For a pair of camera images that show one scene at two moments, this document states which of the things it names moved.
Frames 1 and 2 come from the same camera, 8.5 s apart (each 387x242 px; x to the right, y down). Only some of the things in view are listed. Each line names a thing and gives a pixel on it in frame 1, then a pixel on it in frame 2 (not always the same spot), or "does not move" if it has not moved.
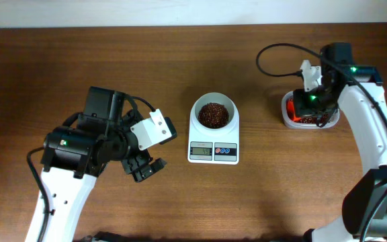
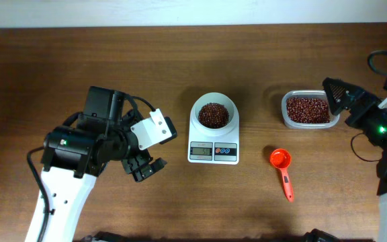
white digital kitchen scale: x=206 y=150 does not move
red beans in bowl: x=213 y=115 does not move
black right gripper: x=299 y=108 → x=347 y=92
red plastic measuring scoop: x=290 y=111 → x=281 y=158
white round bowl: x=216 y=97 does not move
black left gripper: x=141 y=160 does not move
